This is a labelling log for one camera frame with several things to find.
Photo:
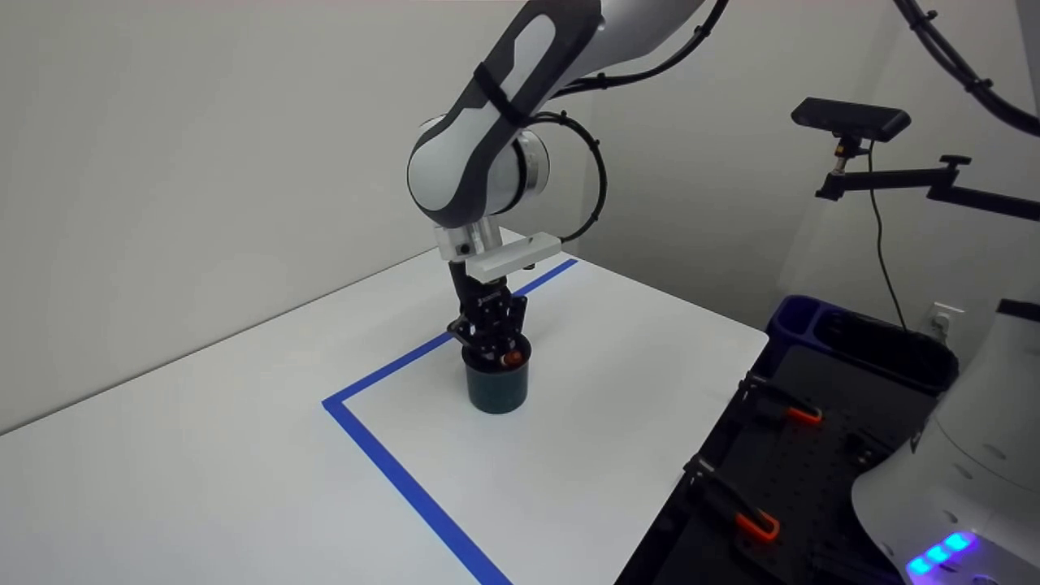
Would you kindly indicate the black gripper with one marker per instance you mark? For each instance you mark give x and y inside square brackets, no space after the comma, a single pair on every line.
[487,293]

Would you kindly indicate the red marker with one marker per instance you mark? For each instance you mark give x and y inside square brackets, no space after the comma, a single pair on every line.
[502,353]

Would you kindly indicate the white robot base blue lights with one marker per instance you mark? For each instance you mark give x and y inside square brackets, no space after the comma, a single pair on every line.
[977,474]

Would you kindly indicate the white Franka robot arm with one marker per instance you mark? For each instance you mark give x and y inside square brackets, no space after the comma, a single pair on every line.
[475,162]

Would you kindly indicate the dark teal ceramic mug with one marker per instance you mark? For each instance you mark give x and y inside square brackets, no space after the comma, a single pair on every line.
[495,386]

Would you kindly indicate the long blue tape strip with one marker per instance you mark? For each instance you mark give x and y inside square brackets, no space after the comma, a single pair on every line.
[402,362]

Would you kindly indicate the short blue tape strip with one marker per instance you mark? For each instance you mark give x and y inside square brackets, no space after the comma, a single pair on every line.
[418,490]

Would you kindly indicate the black perforated mounting board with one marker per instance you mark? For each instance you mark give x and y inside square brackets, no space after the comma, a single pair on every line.
[801,474]

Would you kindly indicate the dark blue bin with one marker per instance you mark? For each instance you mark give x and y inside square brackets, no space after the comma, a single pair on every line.
[864,330]

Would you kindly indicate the white wrist mount plate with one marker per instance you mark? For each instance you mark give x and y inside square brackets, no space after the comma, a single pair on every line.
[506,250]

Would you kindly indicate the black stereo camera bar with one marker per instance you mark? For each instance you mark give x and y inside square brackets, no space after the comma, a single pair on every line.
[850,113]

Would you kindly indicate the white wall outlet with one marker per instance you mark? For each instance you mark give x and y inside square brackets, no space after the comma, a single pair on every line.
[948,320]

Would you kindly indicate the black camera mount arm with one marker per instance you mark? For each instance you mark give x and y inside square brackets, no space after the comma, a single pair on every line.
[920,181]

